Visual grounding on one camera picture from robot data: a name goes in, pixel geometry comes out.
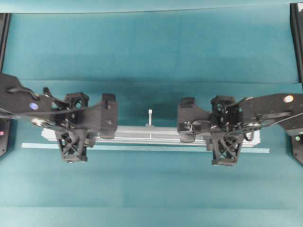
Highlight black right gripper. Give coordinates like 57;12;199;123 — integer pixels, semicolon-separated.
177;96;244;142

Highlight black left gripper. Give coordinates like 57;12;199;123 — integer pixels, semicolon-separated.
51;92;118;139

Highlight large silver aluminium rail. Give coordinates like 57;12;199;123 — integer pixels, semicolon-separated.
41;125;260;148

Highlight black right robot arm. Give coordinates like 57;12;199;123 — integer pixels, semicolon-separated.
177;93;303;143

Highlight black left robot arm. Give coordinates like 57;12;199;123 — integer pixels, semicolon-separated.
0;73;118;139

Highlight white plastic zip tie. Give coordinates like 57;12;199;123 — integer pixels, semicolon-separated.
145;109;153;127

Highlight teal cloth table cover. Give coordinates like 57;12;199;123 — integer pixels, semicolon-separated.
0;0;303;227

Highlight thin flat metal strip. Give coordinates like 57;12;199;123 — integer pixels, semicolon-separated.
21;143;270;154

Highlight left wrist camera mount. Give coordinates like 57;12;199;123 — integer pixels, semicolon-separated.
55;129;96;163

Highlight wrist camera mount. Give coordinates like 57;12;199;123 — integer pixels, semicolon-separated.
55;129;96;163
203;132;244;166

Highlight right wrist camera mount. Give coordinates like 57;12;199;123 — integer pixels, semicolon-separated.
203;132;244;166

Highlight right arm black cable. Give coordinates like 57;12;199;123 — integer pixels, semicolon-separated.
189;111;303;142

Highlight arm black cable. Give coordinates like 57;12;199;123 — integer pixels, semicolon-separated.
189;111;303;142
0;87;95;120

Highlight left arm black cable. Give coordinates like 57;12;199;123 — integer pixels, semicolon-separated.
0;87;95;120

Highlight black left frame post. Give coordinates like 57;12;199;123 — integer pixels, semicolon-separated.
0;13;11;72

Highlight black frame post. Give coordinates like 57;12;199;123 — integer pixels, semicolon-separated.
290;3;303;83
0;13;11;72

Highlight black right frame post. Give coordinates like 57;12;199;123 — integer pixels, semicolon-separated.
290;3;303;83

